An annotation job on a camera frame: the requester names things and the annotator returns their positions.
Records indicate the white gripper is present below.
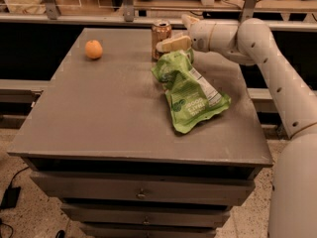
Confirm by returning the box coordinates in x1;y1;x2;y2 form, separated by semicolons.
156;14;215;53

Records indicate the orange soda can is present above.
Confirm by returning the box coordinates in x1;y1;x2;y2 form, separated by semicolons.
152;19;171;60

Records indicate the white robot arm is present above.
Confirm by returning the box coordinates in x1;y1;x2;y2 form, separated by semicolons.
156;15;317;238

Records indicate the green chip bag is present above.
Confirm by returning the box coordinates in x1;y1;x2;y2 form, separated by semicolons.
152;49;231;134

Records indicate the orange fruit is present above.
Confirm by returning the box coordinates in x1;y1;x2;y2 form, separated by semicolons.
85;40;103;60

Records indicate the grey drawer cabinet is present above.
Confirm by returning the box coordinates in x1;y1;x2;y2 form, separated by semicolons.
9;29;272;238

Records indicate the top drawer knob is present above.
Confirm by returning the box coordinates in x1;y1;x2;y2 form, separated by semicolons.
136;188;147;200

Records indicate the drawer knob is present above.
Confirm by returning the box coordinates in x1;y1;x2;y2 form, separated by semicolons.
136;188;147;200
142;216;150;225

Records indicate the black power adapter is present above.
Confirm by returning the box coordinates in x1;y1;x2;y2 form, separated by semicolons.
0;186;21;209

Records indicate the metal railing frame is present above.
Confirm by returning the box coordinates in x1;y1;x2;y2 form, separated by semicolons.
0;0;317;26

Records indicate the black cable on floor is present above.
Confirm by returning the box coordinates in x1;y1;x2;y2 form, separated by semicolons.
7;166;31;188

